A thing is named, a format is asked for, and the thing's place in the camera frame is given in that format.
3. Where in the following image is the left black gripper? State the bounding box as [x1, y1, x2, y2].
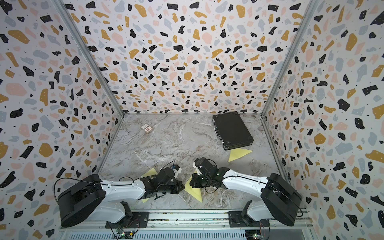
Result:
[157, 180, 187, 195]

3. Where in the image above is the yellow square paper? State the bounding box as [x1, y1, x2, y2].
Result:
[184, 176, 203, 203]
[228, 148, 253, 162]
[141, 168, 158, 203]

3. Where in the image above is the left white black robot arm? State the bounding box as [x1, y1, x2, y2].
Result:
[57, 165, 185, 228]

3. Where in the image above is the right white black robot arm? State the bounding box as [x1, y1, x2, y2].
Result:
[190, 158, 304, 227]

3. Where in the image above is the black hard case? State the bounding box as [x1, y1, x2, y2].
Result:
[213, 112, 254, 151]

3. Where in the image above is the small pink white card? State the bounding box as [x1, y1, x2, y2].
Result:
[141, 124, 153, 134]

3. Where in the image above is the small green circuit board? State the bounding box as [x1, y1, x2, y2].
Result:
[117, 231, 136, 240]

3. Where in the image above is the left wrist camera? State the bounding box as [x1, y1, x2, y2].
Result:
[172, 165, 182, 178]

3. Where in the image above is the aluminium mounting rail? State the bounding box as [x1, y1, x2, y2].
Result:
[58, 210, 318, 240]

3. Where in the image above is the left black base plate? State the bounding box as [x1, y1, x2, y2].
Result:
[105, 212, 150, 229]

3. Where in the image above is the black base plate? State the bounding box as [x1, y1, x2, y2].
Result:
[228, 211, 270, 228]
[105, 212, 150, 229]

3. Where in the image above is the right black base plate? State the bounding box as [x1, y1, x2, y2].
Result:
[228, 211, 270, 228]

